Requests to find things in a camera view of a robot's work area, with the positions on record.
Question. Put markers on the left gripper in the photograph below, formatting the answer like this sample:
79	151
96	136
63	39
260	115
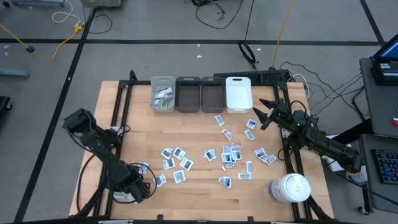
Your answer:
132	183

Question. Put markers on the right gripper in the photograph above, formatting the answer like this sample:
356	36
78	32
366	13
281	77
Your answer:
281	113

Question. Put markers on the white packet green print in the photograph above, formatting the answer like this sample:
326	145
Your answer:
163	86
164	92
161	103

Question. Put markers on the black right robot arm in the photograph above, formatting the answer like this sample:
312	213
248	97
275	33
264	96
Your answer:
326	146

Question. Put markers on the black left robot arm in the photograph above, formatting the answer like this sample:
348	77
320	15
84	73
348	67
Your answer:
93	140

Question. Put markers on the white plastic bin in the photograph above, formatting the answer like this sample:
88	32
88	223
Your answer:
238	96

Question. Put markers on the black perforated panel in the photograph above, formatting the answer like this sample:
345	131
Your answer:
248	76

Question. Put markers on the white packet red print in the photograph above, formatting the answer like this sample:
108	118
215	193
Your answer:
227	134
228	166
236	145

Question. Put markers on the dark grey plastic bin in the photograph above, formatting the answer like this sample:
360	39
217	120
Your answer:
213	99
188	99

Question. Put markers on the white wipes canister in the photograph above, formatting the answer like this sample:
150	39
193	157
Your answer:
289	188

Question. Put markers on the translucent light grey bin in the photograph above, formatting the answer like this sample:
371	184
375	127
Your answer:
153	93

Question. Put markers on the grey side desk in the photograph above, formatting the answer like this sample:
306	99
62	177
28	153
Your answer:
376	105
376	196

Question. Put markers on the black laptop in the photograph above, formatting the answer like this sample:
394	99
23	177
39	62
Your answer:
387	68

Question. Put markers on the black keyboard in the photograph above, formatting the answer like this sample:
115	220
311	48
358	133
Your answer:
385	166

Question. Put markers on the grey floor beam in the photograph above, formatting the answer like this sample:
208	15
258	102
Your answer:
14	73

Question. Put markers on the black floor puck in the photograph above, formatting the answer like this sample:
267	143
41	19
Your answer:
30	49

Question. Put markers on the grey dolly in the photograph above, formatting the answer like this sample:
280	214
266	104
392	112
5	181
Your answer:
101	3

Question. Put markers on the grey floor bar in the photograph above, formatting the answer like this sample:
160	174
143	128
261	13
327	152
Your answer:
37	2

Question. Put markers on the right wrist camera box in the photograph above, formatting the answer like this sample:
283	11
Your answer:
300	117

